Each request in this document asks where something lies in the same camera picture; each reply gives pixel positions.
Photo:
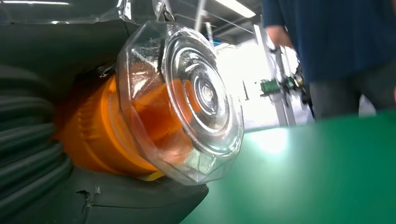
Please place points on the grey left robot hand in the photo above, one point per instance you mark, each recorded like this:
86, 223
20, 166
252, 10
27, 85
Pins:
62, 46

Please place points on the clear plastic film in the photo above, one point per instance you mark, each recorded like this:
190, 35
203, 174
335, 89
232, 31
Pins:
77, 10

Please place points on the ceiling light strip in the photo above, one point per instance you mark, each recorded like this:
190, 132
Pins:
236, 7

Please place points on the green machine part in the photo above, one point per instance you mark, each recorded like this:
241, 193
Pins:
270, 86

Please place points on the green table mat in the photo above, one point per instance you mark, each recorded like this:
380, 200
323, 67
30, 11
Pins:
294, 179

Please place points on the standing person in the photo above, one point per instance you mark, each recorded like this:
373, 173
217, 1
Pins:
340, 46

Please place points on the white metal post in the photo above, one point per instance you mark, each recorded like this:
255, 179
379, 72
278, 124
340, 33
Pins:
283, 105

